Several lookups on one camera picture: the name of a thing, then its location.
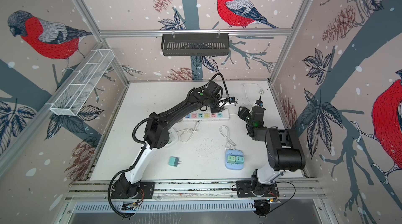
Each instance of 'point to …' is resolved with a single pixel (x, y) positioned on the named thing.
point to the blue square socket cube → (234, 166)
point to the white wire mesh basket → (82, 82)
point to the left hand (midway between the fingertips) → (223, 104)
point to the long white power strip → (206, 116)
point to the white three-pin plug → (260, 91)
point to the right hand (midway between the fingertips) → (242, 109)
